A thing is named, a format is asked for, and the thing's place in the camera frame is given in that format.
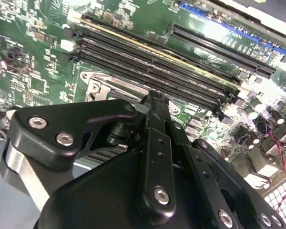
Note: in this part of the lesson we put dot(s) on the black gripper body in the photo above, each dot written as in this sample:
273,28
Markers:
97,202

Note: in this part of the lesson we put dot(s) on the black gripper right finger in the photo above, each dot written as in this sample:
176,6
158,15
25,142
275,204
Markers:
205,171

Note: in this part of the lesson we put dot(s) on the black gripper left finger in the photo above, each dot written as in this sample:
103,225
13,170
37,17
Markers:
50,133

